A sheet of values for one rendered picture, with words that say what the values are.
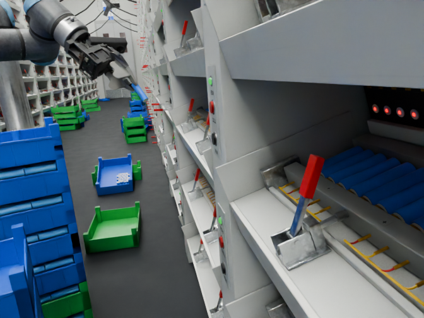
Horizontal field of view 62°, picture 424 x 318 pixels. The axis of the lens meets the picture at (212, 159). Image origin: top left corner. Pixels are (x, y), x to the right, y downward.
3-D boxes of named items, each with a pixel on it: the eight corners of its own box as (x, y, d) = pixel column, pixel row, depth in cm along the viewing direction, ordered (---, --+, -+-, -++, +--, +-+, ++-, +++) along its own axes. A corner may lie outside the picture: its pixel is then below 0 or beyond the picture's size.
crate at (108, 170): (133, 190, 206) (132, 179, 201) (97, 195, 202) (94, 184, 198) (132, 163, 230) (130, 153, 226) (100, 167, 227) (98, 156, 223)
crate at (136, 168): (93, 185, 221) (91, 173, 219) (96, 176, 240) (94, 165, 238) (141, 179, 226) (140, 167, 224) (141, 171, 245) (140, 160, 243)
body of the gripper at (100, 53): (93, 83, 101) (62, 55, 101) (113, 72, 107) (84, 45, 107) (99, 64, 95) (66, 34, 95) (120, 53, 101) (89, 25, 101)
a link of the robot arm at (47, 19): (45, 10, 109) (49, -18, 102) (75, 38, 109) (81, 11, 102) (18, 18, 102) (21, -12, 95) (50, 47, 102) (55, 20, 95)
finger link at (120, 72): (125, 92, 99) (101, 71, 99) (139, 84, 103) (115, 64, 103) (128, 84, 96) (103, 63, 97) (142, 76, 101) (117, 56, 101)
